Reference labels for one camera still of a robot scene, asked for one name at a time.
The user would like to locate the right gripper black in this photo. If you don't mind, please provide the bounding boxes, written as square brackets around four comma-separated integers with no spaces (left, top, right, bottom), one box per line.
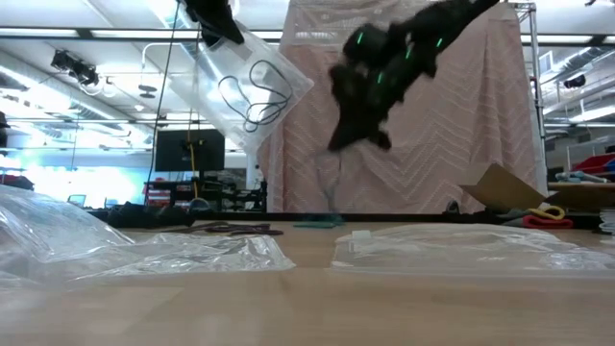
[328,23,436,153]

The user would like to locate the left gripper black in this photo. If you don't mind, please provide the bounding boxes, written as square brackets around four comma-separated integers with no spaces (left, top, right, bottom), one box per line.
[184,0,245,48]

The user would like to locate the clear plastic zip bag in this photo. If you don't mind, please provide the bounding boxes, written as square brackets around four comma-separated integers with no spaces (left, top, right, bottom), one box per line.
[330,223,615,279]
[0,184,297,289]
[167,21,316,156]

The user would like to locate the thin dark rubber bands bunch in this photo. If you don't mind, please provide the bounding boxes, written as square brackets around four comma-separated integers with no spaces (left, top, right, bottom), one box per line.
[206,221,285,237]

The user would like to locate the brown cardboard box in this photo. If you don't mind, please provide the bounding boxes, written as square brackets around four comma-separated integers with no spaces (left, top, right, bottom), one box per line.
[458,162,615,215]

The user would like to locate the wide black rubber bands bunch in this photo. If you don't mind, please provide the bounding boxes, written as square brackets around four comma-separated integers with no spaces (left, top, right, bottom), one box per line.
[162,221,241,235]

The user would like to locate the ceiling light panel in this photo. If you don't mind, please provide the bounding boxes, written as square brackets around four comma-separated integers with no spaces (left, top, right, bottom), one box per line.
[89,28,210,40]
[521,34,595,44]
[2,27,81,39]

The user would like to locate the pink chevron curtain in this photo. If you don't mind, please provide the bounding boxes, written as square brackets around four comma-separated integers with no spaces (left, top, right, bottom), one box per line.
[257,0,549,215]

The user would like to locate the black monitor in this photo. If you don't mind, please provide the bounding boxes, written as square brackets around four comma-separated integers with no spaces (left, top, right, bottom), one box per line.
[154,128,227,173]

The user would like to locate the black workbench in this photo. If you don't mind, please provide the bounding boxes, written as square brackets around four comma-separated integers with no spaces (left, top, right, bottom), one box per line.
[142,176,268,213]

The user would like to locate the grey dome object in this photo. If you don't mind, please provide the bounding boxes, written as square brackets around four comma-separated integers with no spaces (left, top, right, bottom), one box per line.
[187,197,212,215]

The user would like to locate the red storage bins stack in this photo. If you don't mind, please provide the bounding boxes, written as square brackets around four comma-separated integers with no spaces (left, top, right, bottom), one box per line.
[145,189,169,208]

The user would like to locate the teal fabric rolls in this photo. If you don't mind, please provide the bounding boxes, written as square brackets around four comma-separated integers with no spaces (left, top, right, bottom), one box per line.
[554,170,607,185]

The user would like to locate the wooden shelf board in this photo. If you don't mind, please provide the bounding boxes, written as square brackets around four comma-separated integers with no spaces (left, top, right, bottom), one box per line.
[547,181,615,192]

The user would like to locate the red cloth pile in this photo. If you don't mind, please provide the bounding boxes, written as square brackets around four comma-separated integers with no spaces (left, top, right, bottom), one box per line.
[570,153,615,177]

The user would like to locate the white stacked trays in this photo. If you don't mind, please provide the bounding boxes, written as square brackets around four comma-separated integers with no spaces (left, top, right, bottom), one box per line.
[599,208,615,235]

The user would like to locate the black hanging cable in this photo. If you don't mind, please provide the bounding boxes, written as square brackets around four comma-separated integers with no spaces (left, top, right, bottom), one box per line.
[143,0,183,206]

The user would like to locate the black ceiling camera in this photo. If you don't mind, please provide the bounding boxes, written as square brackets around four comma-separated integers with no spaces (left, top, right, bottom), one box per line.
[562,73,588,90]

